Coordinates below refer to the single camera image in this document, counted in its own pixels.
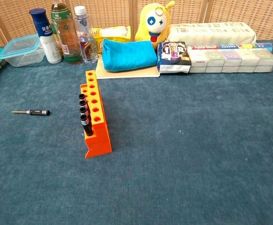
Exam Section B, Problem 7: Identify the blue folded cloth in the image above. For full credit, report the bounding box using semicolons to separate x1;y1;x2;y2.
102;38;158;72

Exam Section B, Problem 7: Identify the beige notebook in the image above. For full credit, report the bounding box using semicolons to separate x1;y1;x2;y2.
95;55;161;80

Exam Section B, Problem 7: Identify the yellow cardboard box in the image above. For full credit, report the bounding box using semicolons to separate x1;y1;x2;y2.
92;25;132;53

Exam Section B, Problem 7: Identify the orange bit holder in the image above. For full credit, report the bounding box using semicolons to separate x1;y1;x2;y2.
80;69;113;159

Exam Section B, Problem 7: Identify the yellow plush toy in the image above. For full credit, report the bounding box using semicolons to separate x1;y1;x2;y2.
135;0;176;50

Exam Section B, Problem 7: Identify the white tissue multipack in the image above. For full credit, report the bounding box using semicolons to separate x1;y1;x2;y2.
168;22;257;46

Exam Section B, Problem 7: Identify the plastic food wrap box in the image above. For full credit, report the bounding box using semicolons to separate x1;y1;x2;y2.
187;43;273;53

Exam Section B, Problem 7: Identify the white bottle blue cap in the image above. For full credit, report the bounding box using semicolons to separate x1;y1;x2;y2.
29;8;62;64

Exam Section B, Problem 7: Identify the pastel box row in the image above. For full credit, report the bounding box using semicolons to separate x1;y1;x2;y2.
188;49;273;74

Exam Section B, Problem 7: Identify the green tea bottle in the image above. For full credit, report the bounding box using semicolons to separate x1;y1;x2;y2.
50;0;83;65

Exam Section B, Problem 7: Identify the rattan folding screen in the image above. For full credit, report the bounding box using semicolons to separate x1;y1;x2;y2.
0;0;273;47

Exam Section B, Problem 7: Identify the blue table carpet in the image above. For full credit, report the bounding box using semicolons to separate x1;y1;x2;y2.
0;39;273;225

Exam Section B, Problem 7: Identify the clear container blue lid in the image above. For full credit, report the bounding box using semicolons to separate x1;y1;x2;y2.
0;33;46;68

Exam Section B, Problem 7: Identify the clear water bottle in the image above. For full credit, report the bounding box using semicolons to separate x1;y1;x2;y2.
74;6;99;64

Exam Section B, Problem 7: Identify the purple snack packet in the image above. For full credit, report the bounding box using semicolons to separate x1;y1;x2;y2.
157;41;192;75

